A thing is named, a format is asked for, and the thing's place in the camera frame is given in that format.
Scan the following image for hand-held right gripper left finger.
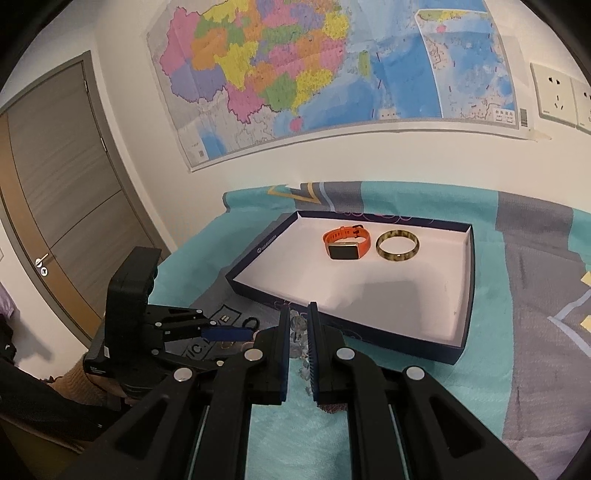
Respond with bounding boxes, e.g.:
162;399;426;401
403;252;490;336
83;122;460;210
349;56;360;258
55;305;291;480

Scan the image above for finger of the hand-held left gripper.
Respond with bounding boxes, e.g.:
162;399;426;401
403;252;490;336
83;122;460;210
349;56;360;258
151;350;228;374
147;305;259;346

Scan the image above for colourful wall map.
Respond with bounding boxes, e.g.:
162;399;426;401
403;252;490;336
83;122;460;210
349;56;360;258
147;0;537;173

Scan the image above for person's left hand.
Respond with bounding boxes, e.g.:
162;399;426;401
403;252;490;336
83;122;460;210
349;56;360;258
86;374;140;408

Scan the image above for person's left forearm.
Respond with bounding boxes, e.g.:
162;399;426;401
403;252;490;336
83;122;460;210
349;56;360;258
45;354;108;408

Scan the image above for shallow white tray box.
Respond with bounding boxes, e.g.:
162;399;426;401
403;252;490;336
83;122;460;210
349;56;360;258
225;211;476;366

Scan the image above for grey wooden door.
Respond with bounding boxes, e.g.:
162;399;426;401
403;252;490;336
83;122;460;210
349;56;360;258
0;51;172;352

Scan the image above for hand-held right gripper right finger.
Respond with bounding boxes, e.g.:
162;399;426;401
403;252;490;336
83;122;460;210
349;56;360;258
307;302;539;480

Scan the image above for gold patterned bangle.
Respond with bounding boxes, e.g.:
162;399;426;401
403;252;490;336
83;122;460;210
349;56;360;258
375;229;420;260

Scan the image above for white wall socket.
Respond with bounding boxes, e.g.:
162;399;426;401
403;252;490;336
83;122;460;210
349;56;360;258
571;77;591;133
529;62;578;128

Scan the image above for orange smartwatch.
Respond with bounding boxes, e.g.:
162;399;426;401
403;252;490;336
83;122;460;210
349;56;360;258
322;224;373;260

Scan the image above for clear bead bracelet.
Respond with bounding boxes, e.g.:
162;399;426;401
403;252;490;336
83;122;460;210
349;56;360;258
288;311;315;385

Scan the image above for teal and grey printed blanket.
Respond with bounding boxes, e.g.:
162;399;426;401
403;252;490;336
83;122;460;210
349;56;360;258
157;181;591;480

